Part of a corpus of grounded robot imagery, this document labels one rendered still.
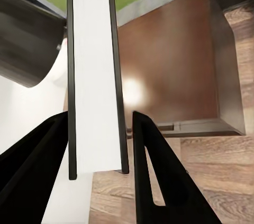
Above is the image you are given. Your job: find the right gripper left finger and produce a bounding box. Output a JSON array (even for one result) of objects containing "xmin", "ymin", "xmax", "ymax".
[{"xmin": 0, "ymin": 111, "xmax": 68, "ymax": 224}]

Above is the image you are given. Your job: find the hardback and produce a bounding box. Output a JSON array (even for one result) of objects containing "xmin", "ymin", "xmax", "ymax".
[{"xmin": 67, "ymin": 0, "xmax": 130, "ymax": 181}]

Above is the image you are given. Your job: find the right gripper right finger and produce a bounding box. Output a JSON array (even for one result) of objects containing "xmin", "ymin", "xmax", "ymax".
[{"xmin": 132, "ymin": 111, "xmax": 222, "ymax": 224}]

